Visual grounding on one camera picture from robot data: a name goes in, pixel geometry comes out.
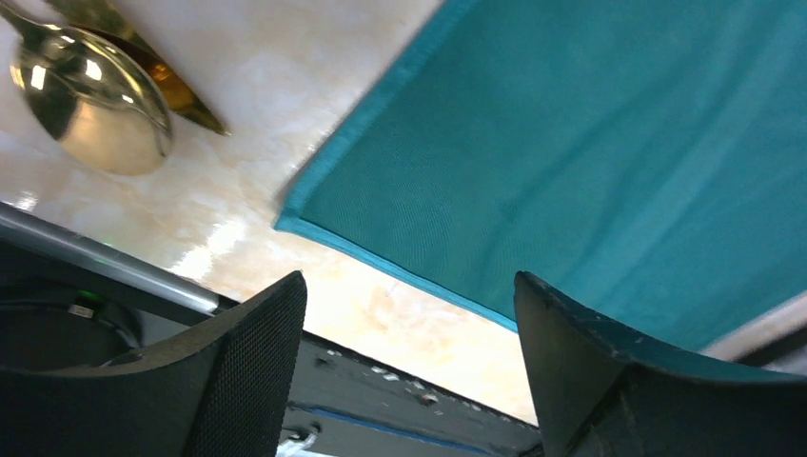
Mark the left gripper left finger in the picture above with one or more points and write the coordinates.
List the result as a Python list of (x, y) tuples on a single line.
[(219, 388)]

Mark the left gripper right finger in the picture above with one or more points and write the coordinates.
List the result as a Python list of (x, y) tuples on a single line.
[(601, 388)]

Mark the teal cloth napkin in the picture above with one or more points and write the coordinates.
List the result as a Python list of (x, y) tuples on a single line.
[(646, 158)]

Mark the gold spoon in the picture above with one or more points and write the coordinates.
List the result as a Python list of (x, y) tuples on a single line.
[(91, 98)]

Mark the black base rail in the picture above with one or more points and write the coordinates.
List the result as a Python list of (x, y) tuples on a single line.
[(69, 301)]

